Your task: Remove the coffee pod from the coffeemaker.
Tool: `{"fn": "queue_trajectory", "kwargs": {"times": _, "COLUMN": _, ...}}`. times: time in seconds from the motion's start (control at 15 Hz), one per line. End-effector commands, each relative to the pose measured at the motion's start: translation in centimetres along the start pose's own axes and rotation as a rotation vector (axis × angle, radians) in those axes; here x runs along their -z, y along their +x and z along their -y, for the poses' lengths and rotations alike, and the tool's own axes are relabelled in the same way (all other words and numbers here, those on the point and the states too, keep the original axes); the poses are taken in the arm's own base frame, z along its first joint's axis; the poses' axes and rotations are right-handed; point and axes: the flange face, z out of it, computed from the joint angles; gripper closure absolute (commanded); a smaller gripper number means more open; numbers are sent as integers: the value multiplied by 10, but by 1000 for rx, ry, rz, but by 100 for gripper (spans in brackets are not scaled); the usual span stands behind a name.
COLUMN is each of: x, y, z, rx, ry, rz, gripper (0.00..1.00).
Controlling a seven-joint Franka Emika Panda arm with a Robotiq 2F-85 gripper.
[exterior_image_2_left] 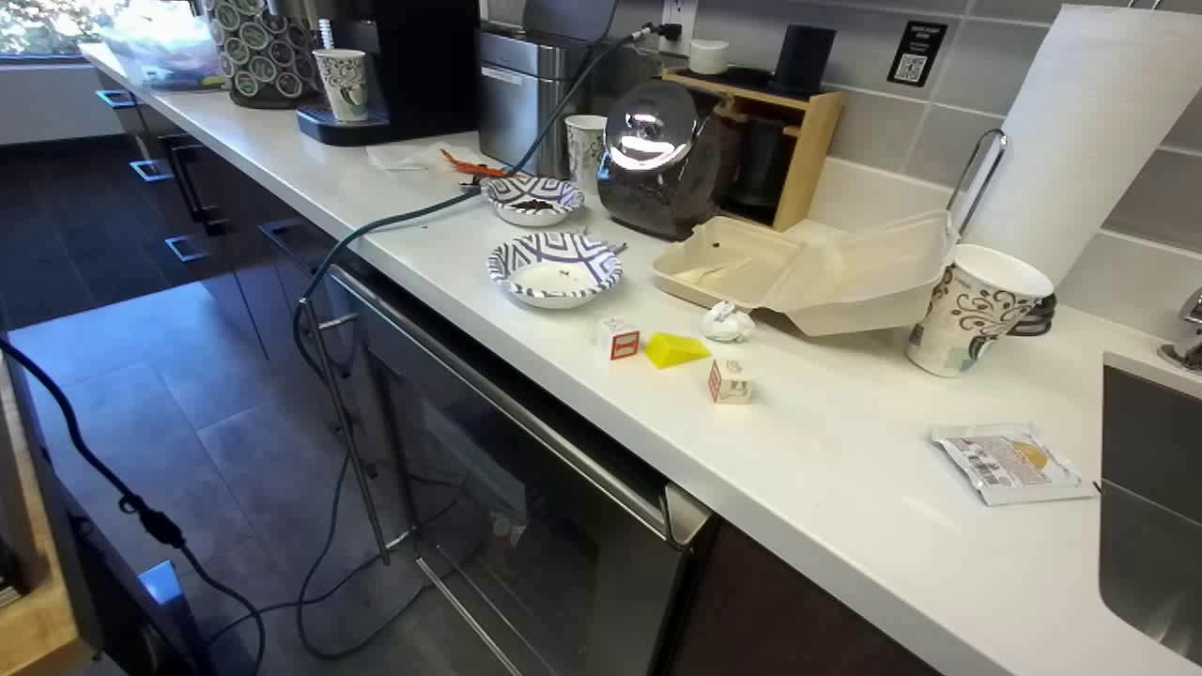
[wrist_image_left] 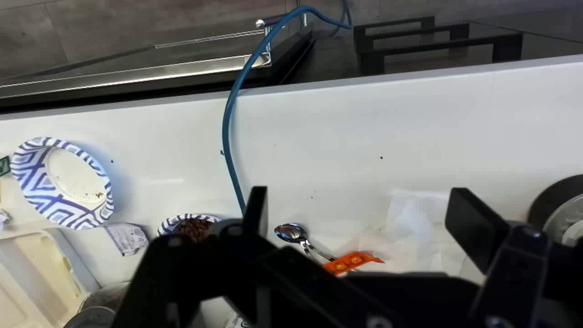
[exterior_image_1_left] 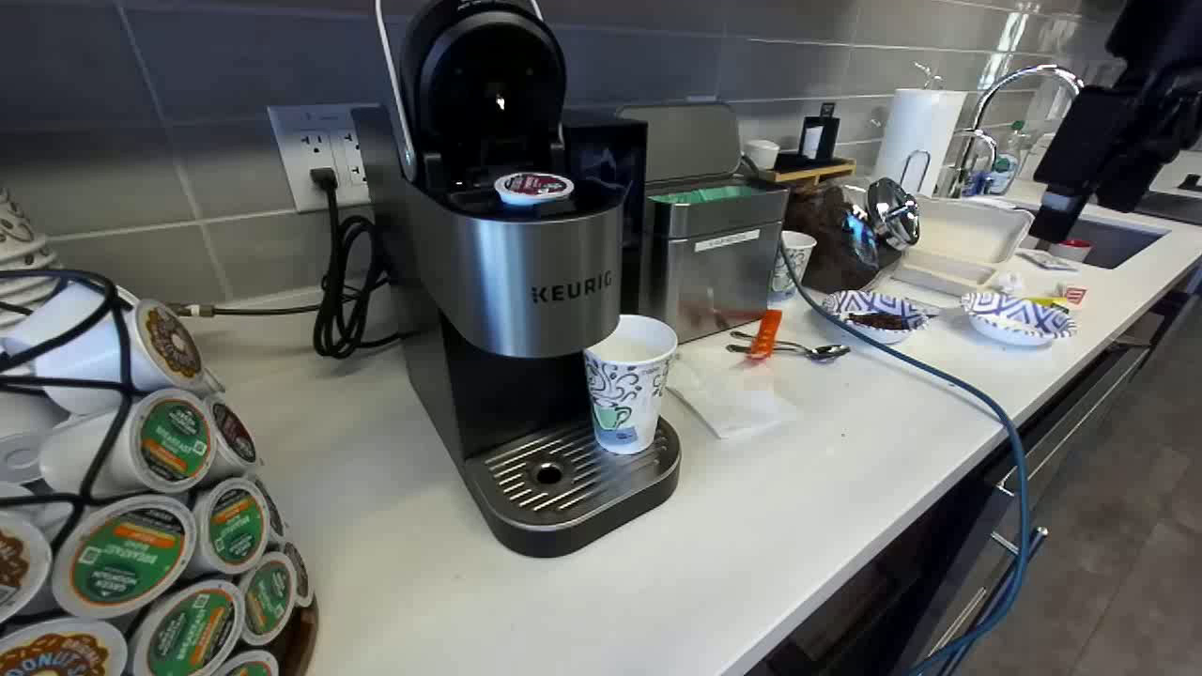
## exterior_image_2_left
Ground orange handled utensil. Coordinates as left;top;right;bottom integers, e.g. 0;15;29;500
435;141;511;185

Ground steel front dishwasher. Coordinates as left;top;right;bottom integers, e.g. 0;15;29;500
315;256;718;676

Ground blue patterned white bowl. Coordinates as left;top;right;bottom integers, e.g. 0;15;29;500
490;230;629;316
482;174;585;234

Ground chrome paper towel holder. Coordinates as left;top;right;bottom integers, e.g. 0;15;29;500
943;125;1013;241

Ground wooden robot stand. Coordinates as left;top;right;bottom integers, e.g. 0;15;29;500
0;369;211;676

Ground crumpled white wrapper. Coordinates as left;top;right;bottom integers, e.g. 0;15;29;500
700;298;758;348

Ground black steel Keurig coffeemaker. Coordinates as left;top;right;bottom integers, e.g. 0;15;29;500
295;0;485;150

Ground wooden countertop rack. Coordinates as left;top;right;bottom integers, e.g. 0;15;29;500
659;66;847;234

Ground wire coffee pod carousel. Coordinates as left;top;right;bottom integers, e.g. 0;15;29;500
202;0;325;112

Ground black box on rack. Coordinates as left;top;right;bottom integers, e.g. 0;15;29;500
772;21;839;96

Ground silver foil packet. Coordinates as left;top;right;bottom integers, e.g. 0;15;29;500
929;422;1102;510

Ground white wall outlet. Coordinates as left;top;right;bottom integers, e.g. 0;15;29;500
659;0;702;50

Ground white paper napkin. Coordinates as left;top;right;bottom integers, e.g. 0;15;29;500
364;132;482;179

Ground long thin cable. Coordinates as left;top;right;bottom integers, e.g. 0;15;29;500
290;15;663;664

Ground small floral paper cup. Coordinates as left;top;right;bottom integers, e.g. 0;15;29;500
307;43;375;129

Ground chrome faucet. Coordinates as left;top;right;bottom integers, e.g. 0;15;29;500
1154;283;1202;374

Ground dark lower cabinets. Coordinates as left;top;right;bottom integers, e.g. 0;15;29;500
91;91;370;380

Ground large patterned paper cup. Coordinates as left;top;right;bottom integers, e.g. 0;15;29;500
907;241;1060;380

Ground thick black cable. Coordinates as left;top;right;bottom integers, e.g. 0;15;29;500
0;335;271;676

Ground yellow packet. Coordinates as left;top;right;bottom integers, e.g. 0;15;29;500
638;328;718;371

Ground steel sink basin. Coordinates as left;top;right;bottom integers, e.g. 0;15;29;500
1097;353;1202;669

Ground white paper towel roll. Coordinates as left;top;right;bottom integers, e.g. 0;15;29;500
957;0;1202;288

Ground black white wall sign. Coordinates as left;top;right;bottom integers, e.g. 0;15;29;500
882;15;951;95

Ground beige open takeout container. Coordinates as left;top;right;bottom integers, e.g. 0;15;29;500
646;205;961;340

